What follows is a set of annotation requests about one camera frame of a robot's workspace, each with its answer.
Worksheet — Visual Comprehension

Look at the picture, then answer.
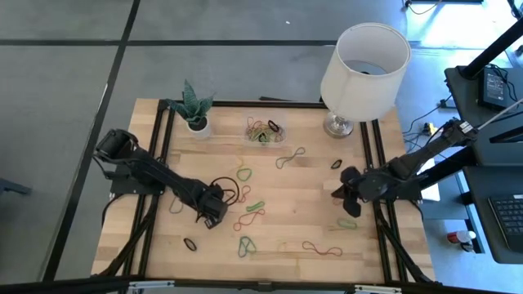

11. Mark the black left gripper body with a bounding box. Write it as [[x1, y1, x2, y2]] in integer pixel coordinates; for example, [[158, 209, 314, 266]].
[[194, 182, 230, 230]]

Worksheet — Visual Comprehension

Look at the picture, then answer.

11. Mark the silver frame bracket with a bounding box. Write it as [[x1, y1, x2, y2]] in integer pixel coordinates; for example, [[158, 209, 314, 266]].
[[128, 280, 175, 292], [354, 284, 402, 294]]

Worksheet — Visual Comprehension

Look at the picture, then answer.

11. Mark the grey furniture foot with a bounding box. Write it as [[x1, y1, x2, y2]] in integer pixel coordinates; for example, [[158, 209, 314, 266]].
[[0, 177, 33, 197]]

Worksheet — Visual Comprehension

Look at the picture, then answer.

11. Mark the white plant pot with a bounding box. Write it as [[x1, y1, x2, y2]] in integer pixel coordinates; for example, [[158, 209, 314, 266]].
[[186, 116, 212, 140]]

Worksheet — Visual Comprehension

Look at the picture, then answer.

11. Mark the black laptop keyboard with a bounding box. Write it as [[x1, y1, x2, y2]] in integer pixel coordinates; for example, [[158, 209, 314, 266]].
[[488, 194, 523, 252]]

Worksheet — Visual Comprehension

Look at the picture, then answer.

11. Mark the black side desk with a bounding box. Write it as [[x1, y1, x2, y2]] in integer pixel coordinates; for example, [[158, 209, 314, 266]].
[[444, 65, 523, 265]]

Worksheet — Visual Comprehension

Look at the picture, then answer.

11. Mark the clear plastic bin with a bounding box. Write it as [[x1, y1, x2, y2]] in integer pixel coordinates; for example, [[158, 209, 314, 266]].
[[244, 112, 287, 147]]

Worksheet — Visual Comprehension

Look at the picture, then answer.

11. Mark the red and white bottle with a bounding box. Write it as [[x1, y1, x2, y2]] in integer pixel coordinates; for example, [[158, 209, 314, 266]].
[[446, 230, 478, 252]]

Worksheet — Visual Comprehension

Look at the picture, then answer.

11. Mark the yellow rubber band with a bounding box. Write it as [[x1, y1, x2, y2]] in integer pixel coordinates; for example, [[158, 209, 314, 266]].
[[276, 240, 306, 279]]

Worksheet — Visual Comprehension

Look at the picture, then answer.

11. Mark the black stand pole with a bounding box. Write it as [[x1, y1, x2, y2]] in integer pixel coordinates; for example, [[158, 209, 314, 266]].
[[459, 18, 523, 81]]

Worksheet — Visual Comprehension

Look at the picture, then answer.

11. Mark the green snake plant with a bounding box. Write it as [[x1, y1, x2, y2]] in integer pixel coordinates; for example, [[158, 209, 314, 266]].
[[166, 79, 214, 131]]

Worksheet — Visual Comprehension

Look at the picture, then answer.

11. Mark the black aluminium frame beam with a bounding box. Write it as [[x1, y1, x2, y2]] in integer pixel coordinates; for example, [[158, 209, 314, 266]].
[[0, 276, 523, 294]]

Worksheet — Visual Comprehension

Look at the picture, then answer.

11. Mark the white table lamp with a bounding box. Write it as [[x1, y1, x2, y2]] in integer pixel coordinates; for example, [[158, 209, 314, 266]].
[[320, 22, 413, 139]]

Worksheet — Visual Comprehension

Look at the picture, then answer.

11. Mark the white paper sheet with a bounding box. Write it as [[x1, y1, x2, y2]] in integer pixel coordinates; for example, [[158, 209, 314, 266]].
[[420, 157, 441, 202]]

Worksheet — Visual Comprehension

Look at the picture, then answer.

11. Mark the black aluminium frame rail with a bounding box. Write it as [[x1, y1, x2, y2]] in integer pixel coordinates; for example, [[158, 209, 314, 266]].
[[370, 119, 409, 283], [359, 121, 389, 283], [138, 106, 177, 283], [161, 99, 328, 109], [120, 100, 168, 283]]

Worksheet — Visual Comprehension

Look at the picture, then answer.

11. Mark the black power adapter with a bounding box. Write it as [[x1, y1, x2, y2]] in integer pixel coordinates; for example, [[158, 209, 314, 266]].
[[477, 66, 516, 111]]

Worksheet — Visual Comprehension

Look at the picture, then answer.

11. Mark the white cable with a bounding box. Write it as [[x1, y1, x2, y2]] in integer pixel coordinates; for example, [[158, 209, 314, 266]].
[[476, 97, 523, 132]]

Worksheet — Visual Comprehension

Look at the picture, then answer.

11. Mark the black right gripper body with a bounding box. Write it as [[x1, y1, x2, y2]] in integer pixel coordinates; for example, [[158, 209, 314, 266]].
[[340, 166, 389, 219]]

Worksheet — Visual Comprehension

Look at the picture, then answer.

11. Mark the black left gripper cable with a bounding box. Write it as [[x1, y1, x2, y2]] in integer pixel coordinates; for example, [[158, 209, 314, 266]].
[[210, 176, 241, 207]]

